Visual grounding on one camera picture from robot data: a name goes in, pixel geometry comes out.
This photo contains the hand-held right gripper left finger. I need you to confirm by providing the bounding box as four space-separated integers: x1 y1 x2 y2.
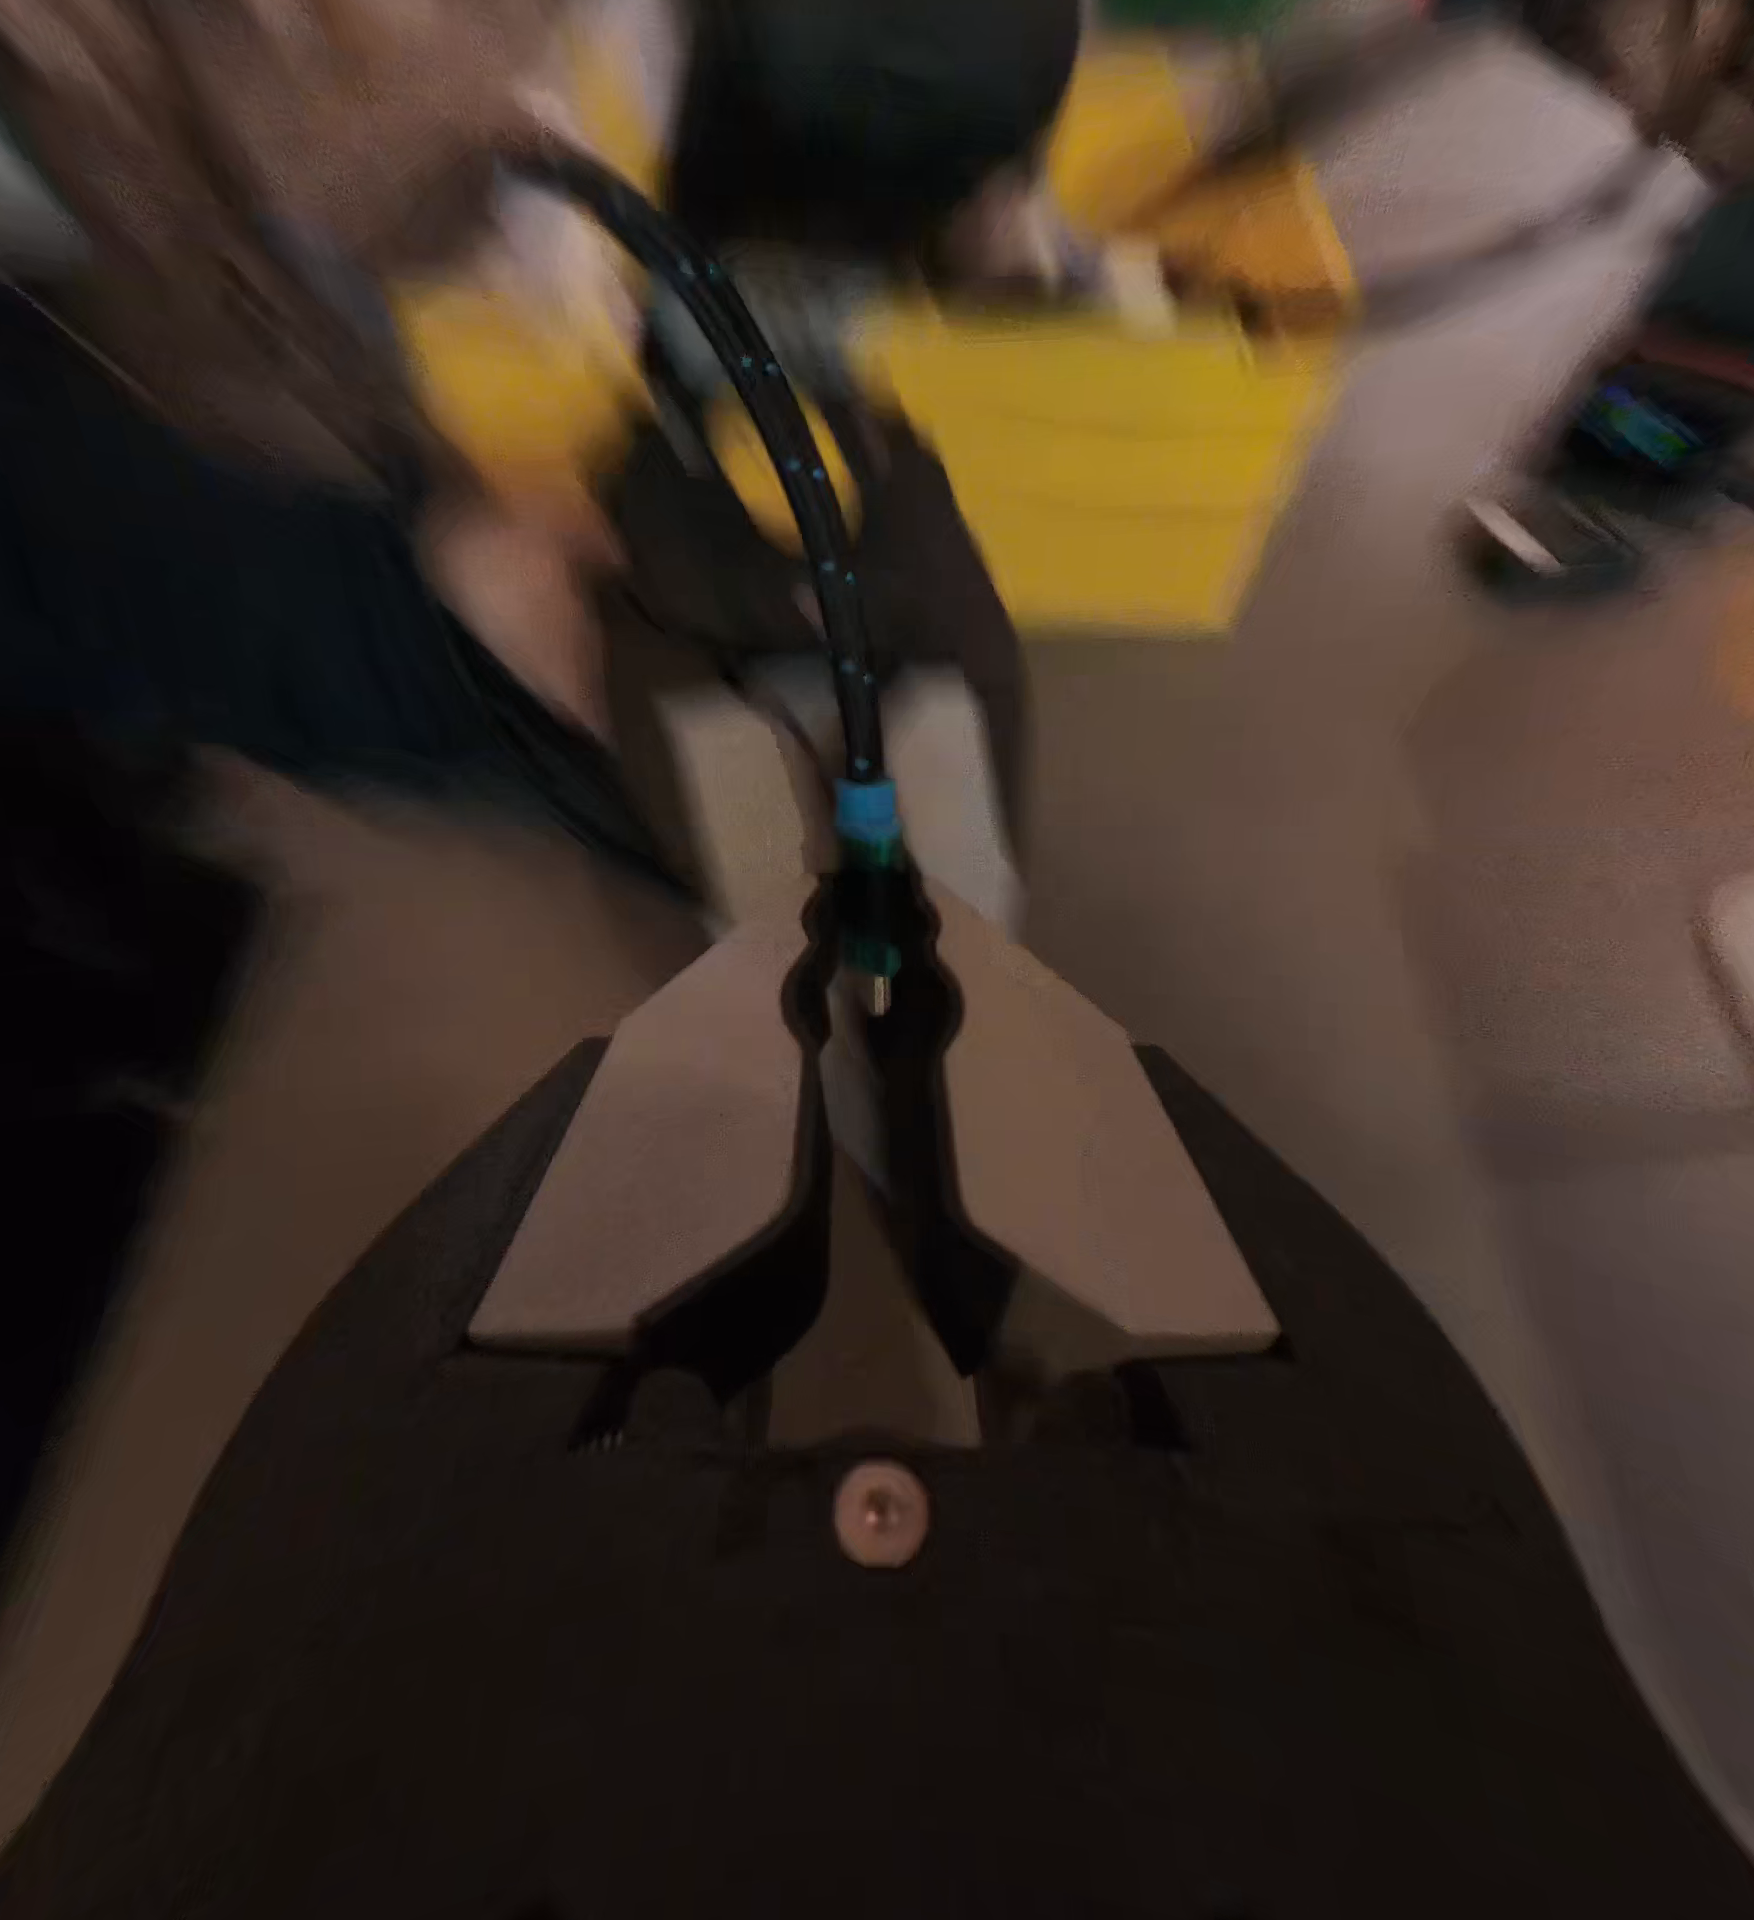
470 900 835 1408

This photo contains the yellow plastic bin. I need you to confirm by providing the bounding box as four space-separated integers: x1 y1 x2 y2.
396 30 1350 640

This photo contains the small black battery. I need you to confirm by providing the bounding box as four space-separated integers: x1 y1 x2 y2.
1462 486 1642 601

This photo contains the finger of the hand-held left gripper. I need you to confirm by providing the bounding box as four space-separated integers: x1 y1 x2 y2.
883 667 1025 931
663 681 827 940

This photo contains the person's left forearm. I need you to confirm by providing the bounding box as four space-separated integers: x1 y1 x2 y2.
0 276 548 841

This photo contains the person's left hand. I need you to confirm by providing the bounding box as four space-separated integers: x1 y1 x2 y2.
419 494 639 736

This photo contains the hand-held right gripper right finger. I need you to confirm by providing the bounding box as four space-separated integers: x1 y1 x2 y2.
898 900 1279 1385

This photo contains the black braided hdmi cable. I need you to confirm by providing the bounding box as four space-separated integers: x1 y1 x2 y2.
494 141 922 1022

